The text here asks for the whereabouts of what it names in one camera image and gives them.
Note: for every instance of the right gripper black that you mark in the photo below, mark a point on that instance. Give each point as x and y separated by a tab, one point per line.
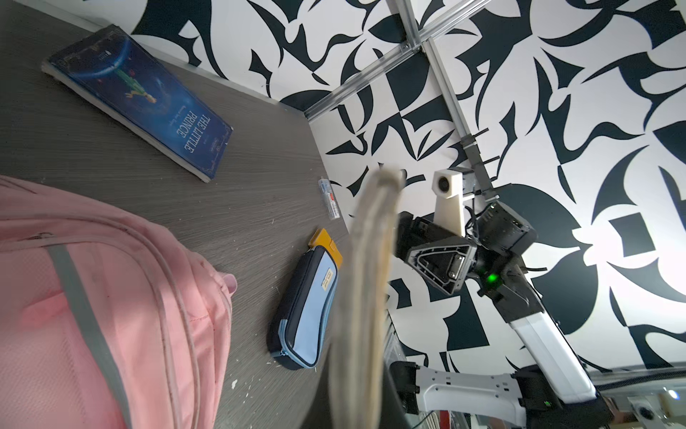
491	254

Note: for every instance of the illustrated comic book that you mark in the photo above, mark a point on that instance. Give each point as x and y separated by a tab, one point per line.
356	359

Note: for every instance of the pink student backpack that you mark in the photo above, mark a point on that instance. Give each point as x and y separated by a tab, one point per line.
107	321

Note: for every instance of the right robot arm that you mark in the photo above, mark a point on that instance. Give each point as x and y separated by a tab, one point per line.
555	391

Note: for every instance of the yellow sticky note pad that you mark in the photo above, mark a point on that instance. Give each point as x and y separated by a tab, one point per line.
323	238

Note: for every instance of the blue pencil case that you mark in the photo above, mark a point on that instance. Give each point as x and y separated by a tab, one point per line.
296	333

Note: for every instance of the blue Little Prince book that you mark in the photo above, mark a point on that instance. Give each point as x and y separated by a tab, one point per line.
113	72

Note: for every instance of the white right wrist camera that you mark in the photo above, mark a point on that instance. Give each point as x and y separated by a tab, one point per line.
447	186

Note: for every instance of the wall hook rack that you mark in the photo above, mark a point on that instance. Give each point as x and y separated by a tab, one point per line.
470	147

